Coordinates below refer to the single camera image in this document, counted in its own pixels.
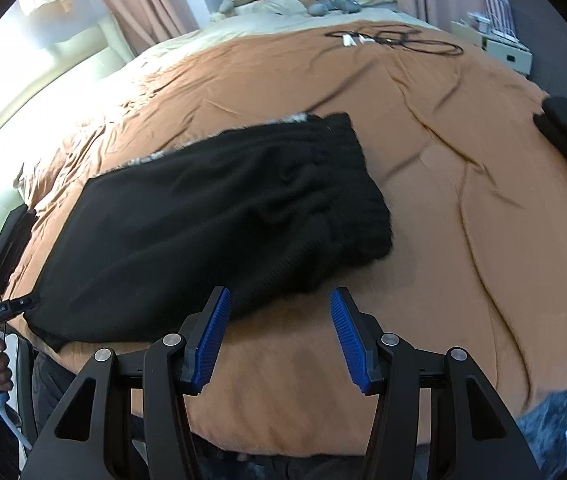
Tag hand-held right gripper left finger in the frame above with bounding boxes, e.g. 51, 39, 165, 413
20, 286, 234, 480

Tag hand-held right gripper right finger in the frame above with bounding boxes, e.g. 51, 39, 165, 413
330, 287, 537, 480

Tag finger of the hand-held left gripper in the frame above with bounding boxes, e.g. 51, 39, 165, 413
0, 297, 39, 327

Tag black pants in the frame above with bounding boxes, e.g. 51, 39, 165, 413
23, 112, 395, 352

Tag person's grey printed trousers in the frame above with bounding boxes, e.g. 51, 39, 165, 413
30, 352, 379, 480

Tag brown duvet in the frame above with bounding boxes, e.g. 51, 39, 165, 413
0, 22, 567, 456

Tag blue-grey shaggy rug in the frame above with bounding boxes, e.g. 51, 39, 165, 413
516, 375, 567, 480

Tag cream padded headboard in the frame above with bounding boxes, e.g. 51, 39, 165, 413
0, 12, 131, 201

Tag white nightstand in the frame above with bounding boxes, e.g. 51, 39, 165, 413
451, 19, 534, 78

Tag cream bed sheet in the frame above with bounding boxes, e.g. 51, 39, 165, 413
128, 0, 444, 56

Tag pink striped gift bag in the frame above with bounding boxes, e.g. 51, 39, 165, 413
478, 0, 514, 31

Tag tangled black cable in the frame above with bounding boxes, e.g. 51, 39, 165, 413
324, 24, 464, 57

